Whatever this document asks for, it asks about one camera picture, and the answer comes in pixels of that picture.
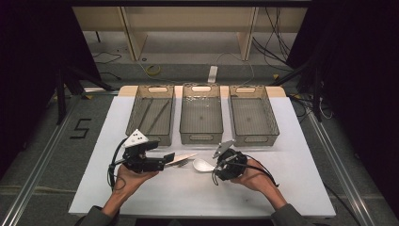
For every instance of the white ceramic soup spoon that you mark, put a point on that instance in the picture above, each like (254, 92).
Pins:
(200, 165)

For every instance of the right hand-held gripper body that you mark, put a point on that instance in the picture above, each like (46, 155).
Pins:
(232, 166)

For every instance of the black curtain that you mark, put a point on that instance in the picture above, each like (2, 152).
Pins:
(28, 62)
(360, 78)

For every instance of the person's left hand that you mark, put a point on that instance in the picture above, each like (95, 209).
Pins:
(128, 180)

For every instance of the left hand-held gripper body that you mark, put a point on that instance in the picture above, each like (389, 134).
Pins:
(141, 161)

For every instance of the white power strip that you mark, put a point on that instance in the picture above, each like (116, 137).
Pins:
(212, 74)

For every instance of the smoky transparent plastic bin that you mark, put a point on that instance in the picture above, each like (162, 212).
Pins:
(150, 138)
(254, 139)
(200, 138)

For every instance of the beige wooden shelf unit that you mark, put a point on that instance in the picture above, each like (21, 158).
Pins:
(188, 19)

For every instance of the black metal stand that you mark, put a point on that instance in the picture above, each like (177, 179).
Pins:
(317, 94)
(60, 100)

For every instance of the metal chopstick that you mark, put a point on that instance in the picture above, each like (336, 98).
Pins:
(159, 116)

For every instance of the short aluminium floor rail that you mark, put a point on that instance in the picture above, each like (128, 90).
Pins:
(100, 91)

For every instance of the person's right hand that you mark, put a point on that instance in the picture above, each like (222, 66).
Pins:
(255, 179)

